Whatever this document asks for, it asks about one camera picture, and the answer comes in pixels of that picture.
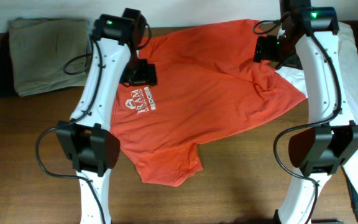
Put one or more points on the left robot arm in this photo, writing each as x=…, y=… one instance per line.
x=86, y=138

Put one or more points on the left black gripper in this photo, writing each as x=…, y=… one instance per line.
x=145, y=72

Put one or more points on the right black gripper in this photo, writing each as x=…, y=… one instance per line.
x=269, y=42

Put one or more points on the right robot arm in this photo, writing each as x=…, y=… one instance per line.
x=330, y=137

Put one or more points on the folded black garment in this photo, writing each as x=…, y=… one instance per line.
x=6, y=69

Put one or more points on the white shirt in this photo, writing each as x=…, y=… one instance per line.
x=353, y=93

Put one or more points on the folded olive green garment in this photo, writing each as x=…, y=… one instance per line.
x=40, y=48

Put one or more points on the orange t-shirt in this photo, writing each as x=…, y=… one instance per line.
x=208, y=88

